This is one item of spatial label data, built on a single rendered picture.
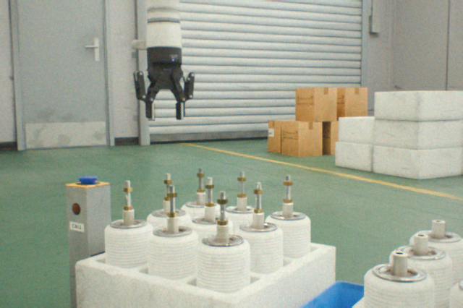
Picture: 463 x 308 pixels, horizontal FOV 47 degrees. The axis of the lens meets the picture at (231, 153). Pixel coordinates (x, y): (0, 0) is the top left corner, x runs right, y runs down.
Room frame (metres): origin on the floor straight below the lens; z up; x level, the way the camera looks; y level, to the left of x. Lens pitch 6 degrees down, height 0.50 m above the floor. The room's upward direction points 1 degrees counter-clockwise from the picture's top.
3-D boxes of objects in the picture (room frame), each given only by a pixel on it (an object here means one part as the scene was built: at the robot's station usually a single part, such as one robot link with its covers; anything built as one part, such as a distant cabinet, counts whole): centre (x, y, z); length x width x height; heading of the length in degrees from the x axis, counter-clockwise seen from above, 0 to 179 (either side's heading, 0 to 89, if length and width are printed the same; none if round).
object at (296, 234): (1.11, -0.12, 0.16); 0.10 x 0.10 x 0.18
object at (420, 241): (0.84, -0.30, 0.26); 0.02 x 0.02 x 0.03
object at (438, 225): (0.94, -0.37, 0.26); 0.02 x 0.02 x 0.03
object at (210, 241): (0.92, 0.02, 0.25); 0.08 x 0.08 x 0.01
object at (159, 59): (1.15, 0.14, 0.57); 0.08 x 0.08 x 0.09
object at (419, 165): (3.48, -1.22, 0.09); 0.39 x 0.39 x 0.18; 29
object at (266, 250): (1.02, -0.05, 0.16); 0.10 x 0.10 x 0.18
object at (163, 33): (1.17, 0.15, 0.64); 0.11 x 0.09 x 0.06; 35
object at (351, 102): (4.97, -1.08, 0.45); 0.30 x 0.24 x 0.30; 23
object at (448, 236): (0.94, -0.37, 0.25); 0.08 x 0.08 x 0.01
